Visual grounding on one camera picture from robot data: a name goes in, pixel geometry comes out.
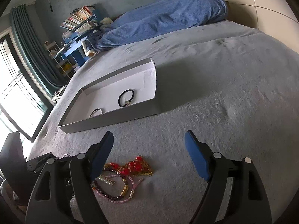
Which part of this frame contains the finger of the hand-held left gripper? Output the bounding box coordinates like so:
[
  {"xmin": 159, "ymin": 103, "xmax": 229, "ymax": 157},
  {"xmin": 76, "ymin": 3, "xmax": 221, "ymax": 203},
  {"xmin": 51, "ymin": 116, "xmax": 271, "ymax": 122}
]
[{"xmin": 26, "ymin": 153, "xmax": 55, "ymax": 173}]

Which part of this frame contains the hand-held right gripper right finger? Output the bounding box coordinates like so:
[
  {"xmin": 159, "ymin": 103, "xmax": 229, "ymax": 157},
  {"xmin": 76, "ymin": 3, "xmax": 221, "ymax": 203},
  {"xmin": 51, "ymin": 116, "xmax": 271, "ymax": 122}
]
[{"xmin": 184, "ymin": 131, "xmax": 272, "ymax": 224}]

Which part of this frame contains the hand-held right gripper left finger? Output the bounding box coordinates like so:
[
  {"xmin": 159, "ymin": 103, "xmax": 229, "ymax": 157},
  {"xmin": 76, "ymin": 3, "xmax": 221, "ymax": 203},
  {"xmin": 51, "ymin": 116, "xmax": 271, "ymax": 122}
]
[{"xmin": 25, "ymin": 131, "xmax": 114, "ymax": 224}]

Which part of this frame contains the pearl hair clip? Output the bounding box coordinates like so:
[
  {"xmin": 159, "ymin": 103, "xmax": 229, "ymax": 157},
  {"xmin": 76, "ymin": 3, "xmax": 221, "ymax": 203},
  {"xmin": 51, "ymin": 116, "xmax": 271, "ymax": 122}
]
[{"xmin": 98, "ymin": 176, "xmax": 115, "ymax": 187}]

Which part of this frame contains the red bead gold tassel ornament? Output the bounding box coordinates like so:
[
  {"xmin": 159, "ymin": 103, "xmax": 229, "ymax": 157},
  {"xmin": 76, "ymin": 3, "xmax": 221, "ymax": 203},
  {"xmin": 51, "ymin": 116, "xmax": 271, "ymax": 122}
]
[{"xmin": 106, "ymin": 156, "xmax": 154, "ymax": 176}]

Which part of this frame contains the dark red bead bracelet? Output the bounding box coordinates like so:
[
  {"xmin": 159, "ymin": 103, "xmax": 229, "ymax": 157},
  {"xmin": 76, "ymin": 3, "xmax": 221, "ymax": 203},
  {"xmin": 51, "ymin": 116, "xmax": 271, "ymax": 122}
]
[{"xmin": 92, "ymin": 164, "xmax": 129, "ymax": 197}]

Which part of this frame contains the grey cardboard box tray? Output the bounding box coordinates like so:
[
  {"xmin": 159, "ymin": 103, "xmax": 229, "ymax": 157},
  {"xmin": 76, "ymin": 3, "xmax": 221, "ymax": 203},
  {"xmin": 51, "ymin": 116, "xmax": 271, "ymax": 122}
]
[{"xmin": 58, "ymin": 57, "xmax": 158, "ymax": 134}]

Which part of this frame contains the pink cord bracelet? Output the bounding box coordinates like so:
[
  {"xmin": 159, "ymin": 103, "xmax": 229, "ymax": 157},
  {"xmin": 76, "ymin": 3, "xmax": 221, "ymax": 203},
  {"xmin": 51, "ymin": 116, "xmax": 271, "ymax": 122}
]
[{"xmin": 93, "ymin": 174, "xmax": 144, "ymax": 203}]

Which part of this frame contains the window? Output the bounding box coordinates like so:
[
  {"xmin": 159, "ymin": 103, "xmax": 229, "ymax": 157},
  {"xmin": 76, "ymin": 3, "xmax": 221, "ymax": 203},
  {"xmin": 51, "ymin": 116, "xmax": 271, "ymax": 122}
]
[{"xmin": 0, "ymin": 27, "xmax": 54, "ymax": 144}]

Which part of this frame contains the grey plush bedspread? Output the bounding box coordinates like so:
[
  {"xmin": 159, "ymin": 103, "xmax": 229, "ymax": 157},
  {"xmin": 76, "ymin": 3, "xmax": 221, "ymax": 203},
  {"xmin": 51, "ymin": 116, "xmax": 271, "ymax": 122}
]
[{"xmin": 26, "ymin": 20, "xmax": 299, "ymax": 224}]

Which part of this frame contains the blue wooden desk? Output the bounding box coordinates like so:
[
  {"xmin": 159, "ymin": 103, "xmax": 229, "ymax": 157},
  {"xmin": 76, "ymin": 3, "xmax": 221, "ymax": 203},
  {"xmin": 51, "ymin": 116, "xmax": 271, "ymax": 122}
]
[{"xmin": 54, "ymin": 29, "xmax": 98, "ymax": 68}]

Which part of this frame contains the teal curtain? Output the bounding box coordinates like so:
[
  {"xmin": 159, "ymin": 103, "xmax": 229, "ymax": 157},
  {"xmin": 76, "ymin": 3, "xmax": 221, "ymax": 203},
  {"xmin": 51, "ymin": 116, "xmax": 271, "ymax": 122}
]
[{"xmin": 9, "ymin": 3, "xmax": 68, "ymax": 94}]

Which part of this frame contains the white shelf rack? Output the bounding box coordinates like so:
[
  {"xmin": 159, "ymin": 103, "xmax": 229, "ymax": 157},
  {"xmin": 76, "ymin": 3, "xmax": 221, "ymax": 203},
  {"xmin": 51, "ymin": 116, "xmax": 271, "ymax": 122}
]
[{"xmin": 44, "ymin": 41, "xmax": 77, "ymax": 80}]

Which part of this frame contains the white plush toy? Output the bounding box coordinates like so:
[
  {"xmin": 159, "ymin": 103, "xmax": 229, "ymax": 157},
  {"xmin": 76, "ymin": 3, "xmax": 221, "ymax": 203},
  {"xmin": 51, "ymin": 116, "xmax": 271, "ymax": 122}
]
[{"xmin": 100, "ymin": 17, "xmax": 114, "ymax": 27}]

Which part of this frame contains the row of books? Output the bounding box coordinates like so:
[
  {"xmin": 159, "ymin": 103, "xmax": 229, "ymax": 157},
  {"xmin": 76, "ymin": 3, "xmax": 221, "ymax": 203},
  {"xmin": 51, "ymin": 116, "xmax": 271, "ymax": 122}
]
[{"xmin": 60, "ymin": 6, "xmax": 97, "ymax": 31}]

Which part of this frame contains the blue fleece blanket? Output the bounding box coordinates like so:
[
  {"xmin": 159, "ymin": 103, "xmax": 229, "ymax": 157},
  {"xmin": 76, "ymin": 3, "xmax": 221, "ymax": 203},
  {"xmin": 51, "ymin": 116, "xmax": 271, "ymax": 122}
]
[{"xmin": 92, "ymin": 0, "xmax": 229, "ymax": 52}]

